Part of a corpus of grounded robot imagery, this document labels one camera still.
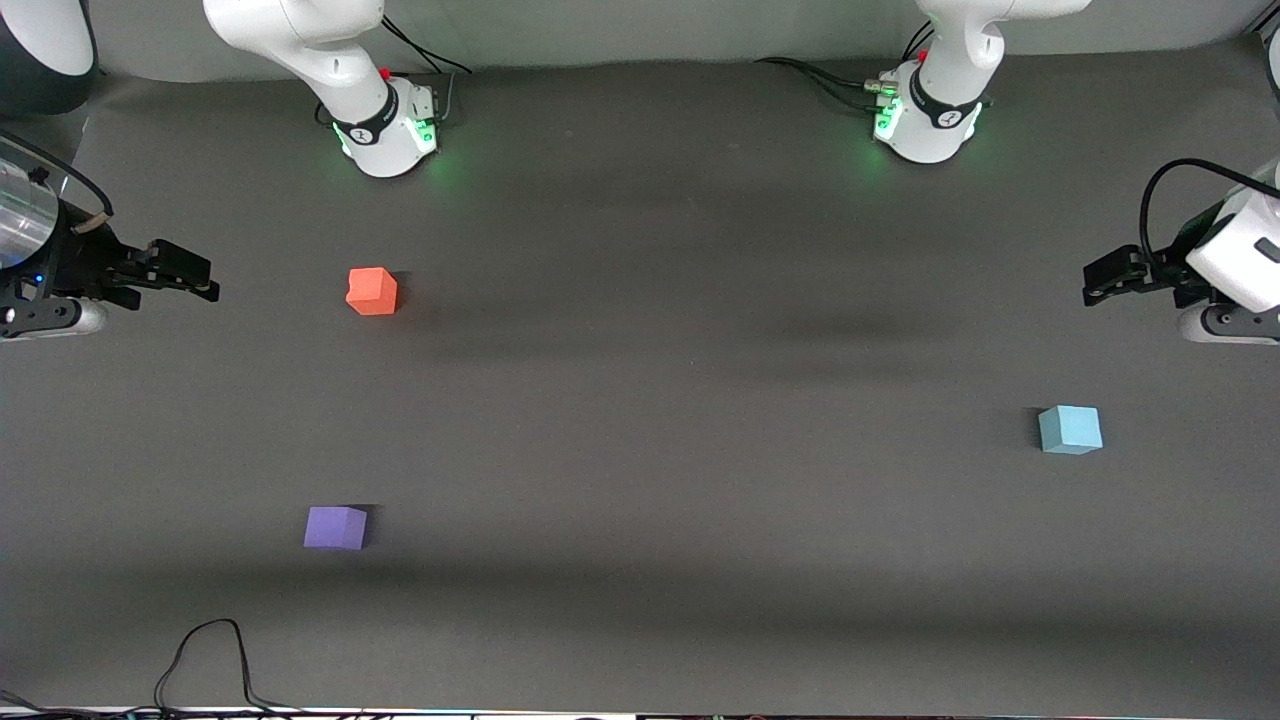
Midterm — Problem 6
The light blue foam block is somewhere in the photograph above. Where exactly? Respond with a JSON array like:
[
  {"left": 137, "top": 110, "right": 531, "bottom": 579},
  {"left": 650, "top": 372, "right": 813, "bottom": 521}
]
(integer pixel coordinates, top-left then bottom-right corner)
[{"left": 1037, "top": 404, "right": 1104, "bottom": 456}]

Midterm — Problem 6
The orange foam block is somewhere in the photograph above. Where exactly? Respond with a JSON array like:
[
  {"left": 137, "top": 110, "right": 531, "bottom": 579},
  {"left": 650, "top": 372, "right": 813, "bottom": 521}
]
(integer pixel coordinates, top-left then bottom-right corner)
[{"left": 345, "top": 267, "right": 399, "bottom": 317}]

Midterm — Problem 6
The purple foam block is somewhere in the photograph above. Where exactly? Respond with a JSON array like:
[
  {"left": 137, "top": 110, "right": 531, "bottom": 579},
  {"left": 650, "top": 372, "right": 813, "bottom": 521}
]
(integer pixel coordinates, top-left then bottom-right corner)
[{"left": 303, "top": 505, "right": 369, "bottom": 551}]

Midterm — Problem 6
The dark grey table mat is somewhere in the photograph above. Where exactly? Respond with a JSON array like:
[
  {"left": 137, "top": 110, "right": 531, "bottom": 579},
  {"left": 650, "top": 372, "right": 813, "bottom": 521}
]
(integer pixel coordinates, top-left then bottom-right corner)
[{"left": 0, "top": 35, "right": 1280, "bottom": 717}]

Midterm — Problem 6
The black right arm base cable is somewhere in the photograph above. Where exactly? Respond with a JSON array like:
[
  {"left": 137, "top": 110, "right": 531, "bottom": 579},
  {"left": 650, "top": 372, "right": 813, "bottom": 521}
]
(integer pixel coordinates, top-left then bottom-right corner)
[{"left": 378, "top": 14, "right": 473, "bottom": 127}]

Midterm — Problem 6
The black arm base cable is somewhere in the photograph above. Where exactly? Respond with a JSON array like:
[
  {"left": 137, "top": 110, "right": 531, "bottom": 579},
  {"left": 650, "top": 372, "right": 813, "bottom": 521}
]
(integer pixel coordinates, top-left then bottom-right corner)
[
  {"left": 378, "top": 14, "right": 473, "bottom": 127},
  {"left": 754, "top": 20, "right": 936, "bottom": 113}
]

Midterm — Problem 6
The black left arm base cable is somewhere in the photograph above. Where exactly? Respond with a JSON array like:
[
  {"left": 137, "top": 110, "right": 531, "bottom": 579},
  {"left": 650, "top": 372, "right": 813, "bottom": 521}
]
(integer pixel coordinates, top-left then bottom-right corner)
[{"left": 754, "top": 20, "right": 936, "bottom": 113}]

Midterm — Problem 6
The black looped cable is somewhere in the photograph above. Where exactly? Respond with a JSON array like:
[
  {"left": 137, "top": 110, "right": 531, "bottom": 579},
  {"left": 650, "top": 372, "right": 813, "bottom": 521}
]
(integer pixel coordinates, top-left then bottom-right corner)
[{"left": 153, "top": 618, "right": 306, "bottom": 717}]

